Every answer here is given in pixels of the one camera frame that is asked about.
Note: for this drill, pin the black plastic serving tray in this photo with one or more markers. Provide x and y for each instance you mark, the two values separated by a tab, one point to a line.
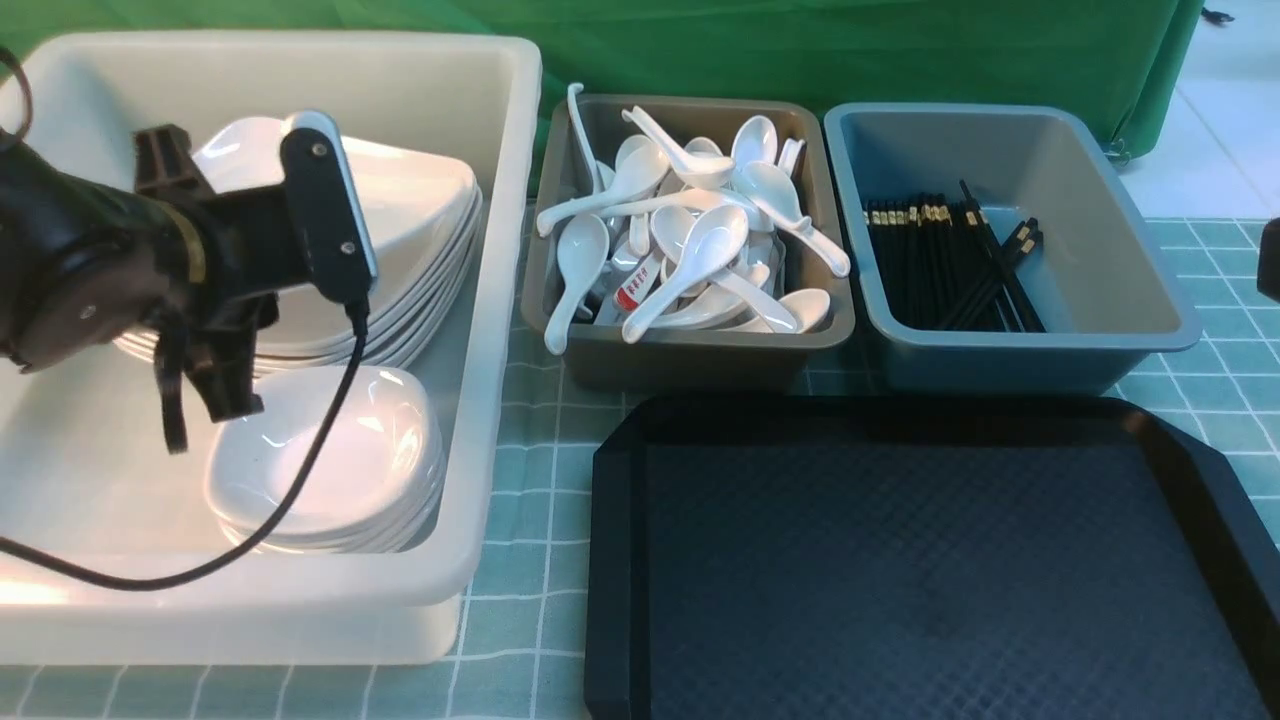
784	557

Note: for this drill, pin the green grid tablecloth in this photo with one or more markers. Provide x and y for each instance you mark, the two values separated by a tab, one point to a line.
518	649

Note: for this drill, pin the stack of white sauce dishes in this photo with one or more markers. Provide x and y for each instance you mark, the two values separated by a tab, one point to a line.
375	483

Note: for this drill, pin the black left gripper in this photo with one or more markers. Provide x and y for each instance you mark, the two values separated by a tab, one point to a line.
199	267

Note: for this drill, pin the brown-grey plastic spoon bin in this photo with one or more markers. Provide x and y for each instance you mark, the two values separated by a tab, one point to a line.
667	360

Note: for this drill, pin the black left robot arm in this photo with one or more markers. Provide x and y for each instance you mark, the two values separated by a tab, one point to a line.
83	263

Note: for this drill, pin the stack of white square plates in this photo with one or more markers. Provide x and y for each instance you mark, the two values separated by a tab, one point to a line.
421	211

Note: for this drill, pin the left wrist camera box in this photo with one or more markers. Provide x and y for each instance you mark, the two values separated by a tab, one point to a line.
326	216

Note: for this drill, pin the blue-grey plastic chopstick bin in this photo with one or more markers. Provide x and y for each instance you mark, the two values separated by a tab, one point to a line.
1105	295

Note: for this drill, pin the large white plastic tub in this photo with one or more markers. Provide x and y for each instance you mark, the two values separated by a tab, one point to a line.
86	474

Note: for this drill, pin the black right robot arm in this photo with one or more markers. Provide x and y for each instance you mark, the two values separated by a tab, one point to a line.
1268	268

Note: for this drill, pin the bundle of black chopsticks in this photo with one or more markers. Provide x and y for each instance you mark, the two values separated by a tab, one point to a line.
944	267

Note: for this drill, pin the green backdrop cloth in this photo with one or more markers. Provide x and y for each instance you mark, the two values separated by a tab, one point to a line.
1113	64

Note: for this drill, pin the pile of white soup spoons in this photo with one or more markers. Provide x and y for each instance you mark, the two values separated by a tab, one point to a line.
689	228

